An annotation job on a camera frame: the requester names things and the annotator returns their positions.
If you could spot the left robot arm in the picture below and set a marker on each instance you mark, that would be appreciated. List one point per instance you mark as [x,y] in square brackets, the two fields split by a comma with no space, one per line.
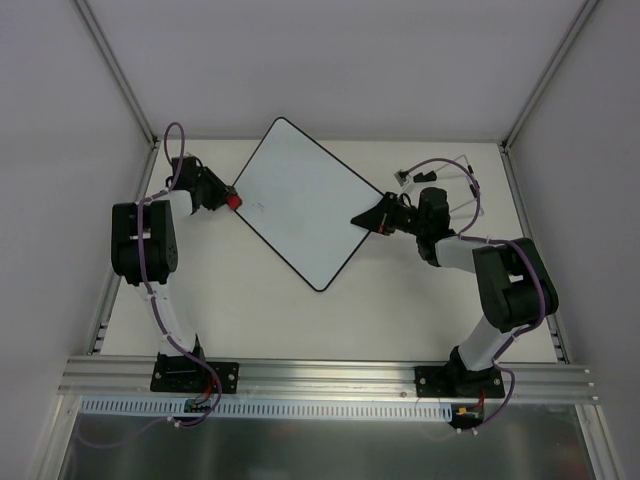
[144,252]

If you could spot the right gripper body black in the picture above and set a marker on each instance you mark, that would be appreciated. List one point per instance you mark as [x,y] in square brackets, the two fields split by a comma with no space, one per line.
[388,215]

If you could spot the aluminium side rail left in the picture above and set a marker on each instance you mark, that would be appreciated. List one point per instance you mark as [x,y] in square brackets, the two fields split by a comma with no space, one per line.
[123,255]

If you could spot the red whiteboard eraser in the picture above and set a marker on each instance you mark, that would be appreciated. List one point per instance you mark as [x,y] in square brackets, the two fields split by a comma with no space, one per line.
[233,201]

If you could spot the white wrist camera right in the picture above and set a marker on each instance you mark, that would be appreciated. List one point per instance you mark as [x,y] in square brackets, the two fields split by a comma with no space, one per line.
[402,177]

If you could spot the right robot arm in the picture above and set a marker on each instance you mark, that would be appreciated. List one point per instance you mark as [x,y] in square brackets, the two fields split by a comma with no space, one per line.
[515,290]

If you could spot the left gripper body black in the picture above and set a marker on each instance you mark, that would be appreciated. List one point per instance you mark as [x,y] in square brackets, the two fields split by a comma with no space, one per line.
[216,189]

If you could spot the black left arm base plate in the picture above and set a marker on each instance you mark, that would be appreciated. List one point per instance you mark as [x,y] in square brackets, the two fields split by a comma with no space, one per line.
[182,375]

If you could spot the aluminium corner post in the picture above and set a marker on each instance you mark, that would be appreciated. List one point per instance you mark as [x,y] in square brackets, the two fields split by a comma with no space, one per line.
[564,46]
[107,55]

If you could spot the white wire whiteboard stand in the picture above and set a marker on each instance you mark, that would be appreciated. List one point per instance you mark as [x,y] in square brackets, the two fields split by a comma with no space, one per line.
[463,194]

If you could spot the aluminium corner post right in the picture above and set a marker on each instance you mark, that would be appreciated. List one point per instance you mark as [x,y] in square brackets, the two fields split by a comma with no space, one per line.
[564,46]

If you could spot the white slotted cable duct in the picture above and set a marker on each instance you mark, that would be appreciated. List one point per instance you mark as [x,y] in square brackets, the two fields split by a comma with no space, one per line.
[270,409]

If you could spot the white whiteboard black frame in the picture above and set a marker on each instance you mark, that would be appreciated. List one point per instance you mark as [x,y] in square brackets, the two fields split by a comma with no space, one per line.
[299,198]

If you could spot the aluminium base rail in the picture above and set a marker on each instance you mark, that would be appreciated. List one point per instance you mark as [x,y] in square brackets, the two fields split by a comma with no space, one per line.
[535,383]

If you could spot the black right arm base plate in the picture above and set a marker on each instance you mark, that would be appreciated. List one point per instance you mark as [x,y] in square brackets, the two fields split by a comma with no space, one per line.
[442,381]

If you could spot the aluminium corner post left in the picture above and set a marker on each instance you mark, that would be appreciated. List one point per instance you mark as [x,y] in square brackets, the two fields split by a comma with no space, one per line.
[107,55]

